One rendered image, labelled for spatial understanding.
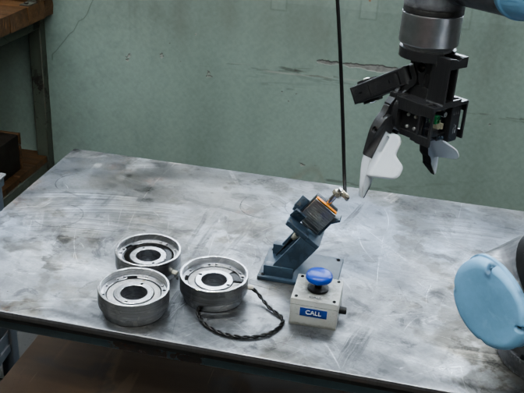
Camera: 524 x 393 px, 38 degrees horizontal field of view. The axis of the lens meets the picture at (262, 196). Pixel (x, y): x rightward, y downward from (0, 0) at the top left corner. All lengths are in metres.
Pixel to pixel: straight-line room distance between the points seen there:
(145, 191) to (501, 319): 0.81
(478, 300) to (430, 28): 0.33
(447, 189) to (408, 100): 1.84
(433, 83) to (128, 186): 0.75
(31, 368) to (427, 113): 0.87
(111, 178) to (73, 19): 1.42
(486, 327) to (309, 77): 1.86
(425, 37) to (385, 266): 0.48
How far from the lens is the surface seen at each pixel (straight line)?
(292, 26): 2.68
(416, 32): 0.96
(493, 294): 0.92
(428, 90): 0.99
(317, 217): 1.20
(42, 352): 1.51
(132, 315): 1.11
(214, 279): 1.20
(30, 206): 1.48
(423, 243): 1.40
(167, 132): 2.91
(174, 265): 1.21
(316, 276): 1.12
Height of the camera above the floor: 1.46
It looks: 26 degrees down
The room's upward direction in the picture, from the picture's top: 4 degrees clockwise
